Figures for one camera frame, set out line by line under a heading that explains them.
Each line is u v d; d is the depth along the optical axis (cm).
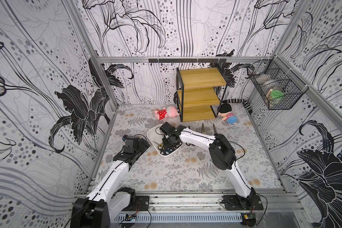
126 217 71
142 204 74
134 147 66
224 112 107
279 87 80
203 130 102
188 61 93
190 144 64
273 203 73
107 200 42
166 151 91
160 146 93
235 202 73
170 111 106
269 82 79
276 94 79
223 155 55
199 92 101
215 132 101
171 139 71
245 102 119
